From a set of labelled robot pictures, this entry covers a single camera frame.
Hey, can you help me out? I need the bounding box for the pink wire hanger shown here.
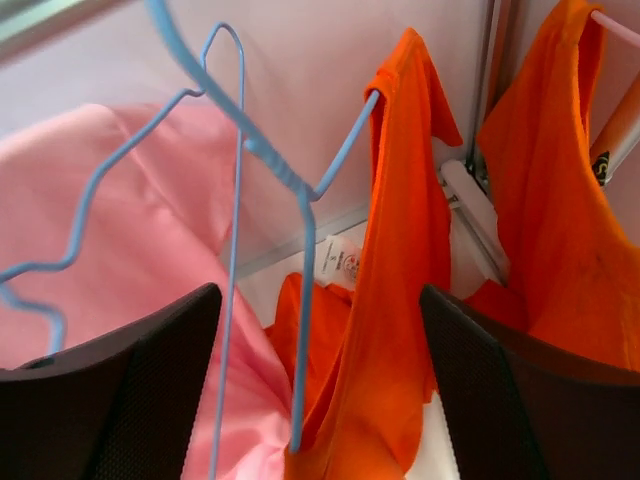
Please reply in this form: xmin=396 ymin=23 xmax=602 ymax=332
xmin=591 ymin=10 xmax=640 ymax=47

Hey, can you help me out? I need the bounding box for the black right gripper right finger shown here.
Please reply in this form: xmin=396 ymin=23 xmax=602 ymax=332
xmin=420 ymin=285 xmax=639 ymax=479

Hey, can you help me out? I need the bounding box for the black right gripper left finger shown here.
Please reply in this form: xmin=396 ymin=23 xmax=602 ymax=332
xmin=1 ymin=283 xmax=222 ymax=479

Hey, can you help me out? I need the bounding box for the light pink t shirt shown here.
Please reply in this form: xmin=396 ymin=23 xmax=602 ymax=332
xmin=1 ymin=102 xmax=291 ymax=479

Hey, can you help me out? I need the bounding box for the blue wire hanger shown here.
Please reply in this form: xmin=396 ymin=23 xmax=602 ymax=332
xmin=0 ymin=22 xmax=246 ymax=480
xmin=148 ymin=1 xmax=381 ymax=453

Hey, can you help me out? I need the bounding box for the orange t shirt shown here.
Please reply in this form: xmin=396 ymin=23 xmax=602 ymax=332
xmin=284 ymin=29 xmax=462 ymax=479
xmin=468 ymin=1 xmax=639 ymax=371

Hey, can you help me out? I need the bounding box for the orange t shirt on pink hanger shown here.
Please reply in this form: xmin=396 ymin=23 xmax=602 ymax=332
xmin=468 ymin=1 xmax=639 ymax=371

